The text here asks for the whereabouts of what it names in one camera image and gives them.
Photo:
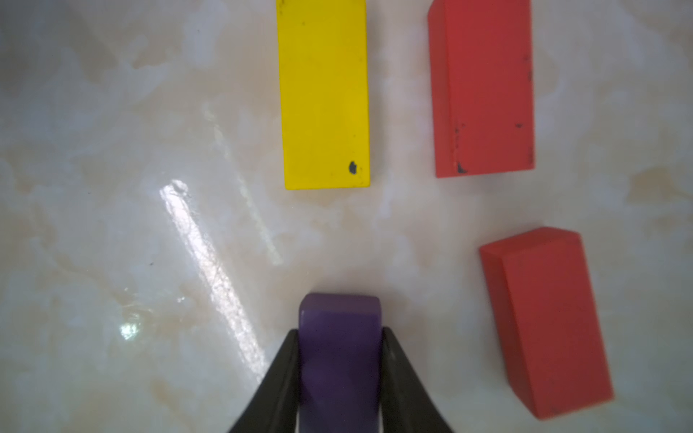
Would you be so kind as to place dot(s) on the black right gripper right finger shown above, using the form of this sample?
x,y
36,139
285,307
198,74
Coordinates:
x,y
405,404

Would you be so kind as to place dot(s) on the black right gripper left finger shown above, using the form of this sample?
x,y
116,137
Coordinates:
x,y
274,406

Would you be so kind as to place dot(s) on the purple rectangular block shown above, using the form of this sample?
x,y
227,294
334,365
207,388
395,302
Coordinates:
x,y
340,339

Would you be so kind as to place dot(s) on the red rectangular block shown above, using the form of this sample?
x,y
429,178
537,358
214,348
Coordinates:
x,y
481,86
546,320

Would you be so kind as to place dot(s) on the yellow rectangular block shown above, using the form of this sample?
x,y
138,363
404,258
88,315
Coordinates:
x,y
323,73

